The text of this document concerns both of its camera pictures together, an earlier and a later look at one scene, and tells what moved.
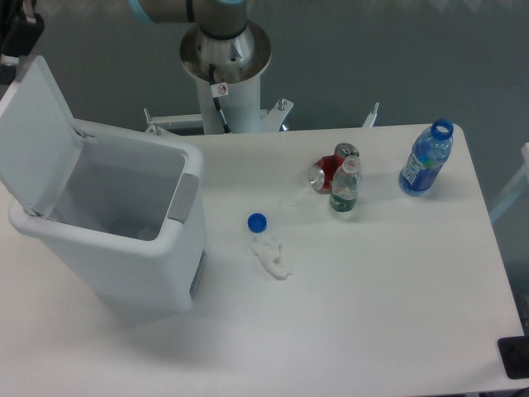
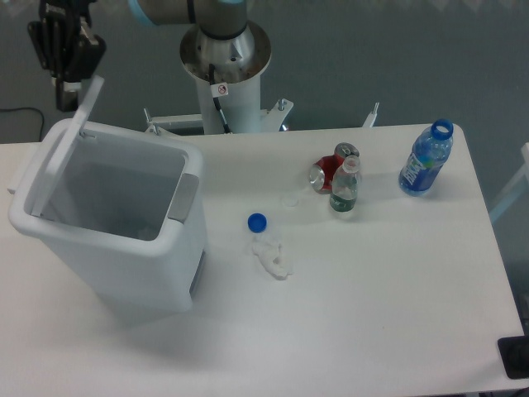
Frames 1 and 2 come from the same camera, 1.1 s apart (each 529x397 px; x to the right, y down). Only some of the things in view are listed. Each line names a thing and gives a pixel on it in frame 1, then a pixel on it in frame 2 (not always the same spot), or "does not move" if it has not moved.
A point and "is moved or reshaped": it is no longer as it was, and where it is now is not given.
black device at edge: x=514 y=355 does not move
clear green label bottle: x=345 y=185 does not move
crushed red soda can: x=322 y=171 does not move
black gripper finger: x=7 y=69 to x=54 y=42
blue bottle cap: x=257 y=222 does not move
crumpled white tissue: x=267 y=250 does not move
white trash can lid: x=40 y=144 is moved or reshaped
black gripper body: x=20 y=27 to x=72 y=9
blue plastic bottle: x=429 y=154 does not move
